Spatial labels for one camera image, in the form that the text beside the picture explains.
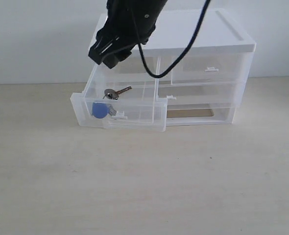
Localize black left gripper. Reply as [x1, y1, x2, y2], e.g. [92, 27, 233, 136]
[88, 0, 167, 69]

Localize keys with blue tag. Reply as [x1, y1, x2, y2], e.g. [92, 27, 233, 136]
[92, 86, 132, 119]

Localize white plastic drawer cabinet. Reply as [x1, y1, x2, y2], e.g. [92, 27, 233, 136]
[91, 7, 257, 126]

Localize clear plastic container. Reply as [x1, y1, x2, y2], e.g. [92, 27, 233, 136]
[158, 83, 245, 107]

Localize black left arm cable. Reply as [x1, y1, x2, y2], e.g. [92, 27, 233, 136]
[132, 0, 211, 79]

